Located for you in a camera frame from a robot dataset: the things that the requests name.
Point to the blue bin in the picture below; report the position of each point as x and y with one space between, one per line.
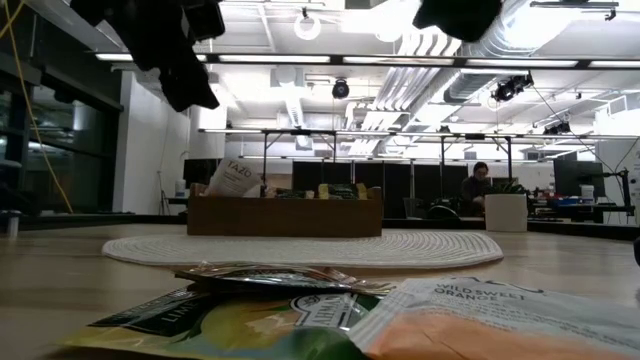
562 202

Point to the overhead light bar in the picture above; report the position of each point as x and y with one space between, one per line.
280 59

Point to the peach foil Ahmad tea packet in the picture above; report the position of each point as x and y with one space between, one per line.
280 277
292 194

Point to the yellow green Ahmad tea packet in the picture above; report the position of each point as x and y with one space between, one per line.
342 191
225 330

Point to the black ceiling camera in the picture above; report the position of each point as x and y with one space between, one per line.
340 89
557 128
510 87

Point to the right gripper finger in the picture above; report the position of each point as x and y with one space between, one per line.
460 20

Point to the black distant workstation frame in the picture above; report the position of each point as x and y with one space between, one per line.
300 132
475 136

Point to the black desk partition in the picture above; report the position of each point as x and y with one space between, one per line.
380 177

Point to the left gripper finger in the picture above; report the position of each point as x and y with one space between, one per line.
190 85
142 50

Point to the metal frame post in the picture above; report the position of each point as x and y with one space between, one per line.
10 225

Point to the wooden tea box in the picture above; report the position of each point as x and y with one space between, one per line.
285 217

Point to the white round woven placemat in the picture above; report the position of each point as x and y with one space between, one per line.
300 250

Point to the white pot with green plant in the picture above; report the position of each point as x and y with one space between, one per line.
506 212

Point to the white orange Tazo tea packet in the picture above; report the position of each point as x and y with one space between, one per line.
235 177
500 330

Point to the person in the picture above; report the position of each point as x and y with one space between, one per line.
477 182

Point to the black computer monitor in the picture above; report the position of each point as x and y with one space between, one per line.
577 177
197 172

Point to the round white ceiling lamp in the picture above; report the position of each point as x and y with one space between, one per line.
307 25

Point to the white bottle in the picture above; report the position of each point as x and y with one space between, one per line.
180 188

